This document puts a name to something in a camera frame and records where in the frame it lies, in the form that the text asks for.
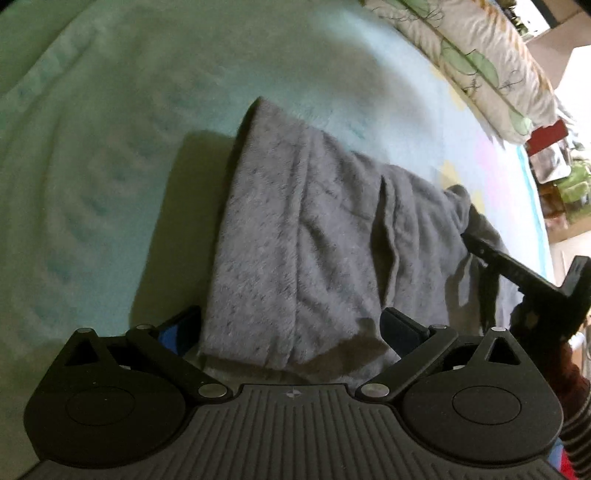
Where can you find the leaf-patterned pillow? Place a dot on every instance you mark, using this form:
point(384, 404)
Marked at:
point(485, 60)

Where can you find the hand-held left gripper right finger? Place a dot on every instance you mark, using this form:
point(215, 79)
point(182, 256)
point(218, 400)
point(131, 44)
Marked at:
point(398, 333)

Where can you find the red box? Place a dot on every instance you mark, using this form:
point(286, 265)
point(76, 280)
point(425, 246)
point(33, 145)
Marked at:
point(547, 137)

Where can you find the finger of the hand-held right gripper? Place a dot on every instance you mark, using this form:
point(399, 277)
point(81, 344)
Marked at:
point(508, 266)

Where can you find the floral bed sheet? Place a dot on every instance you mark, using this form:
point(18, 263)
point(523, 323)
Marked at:
point(115, 138)

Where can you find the green printed box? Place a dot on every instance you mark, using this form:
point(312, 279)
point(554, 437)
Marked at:
point(575, 182)

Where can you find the grey pants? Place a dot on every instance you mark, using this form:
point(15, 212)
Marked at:
point(300, 230)

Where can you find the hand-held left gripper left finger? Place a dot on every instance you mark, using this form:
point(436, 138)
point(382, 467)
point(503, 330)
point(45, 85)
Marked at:
point(174, 334)

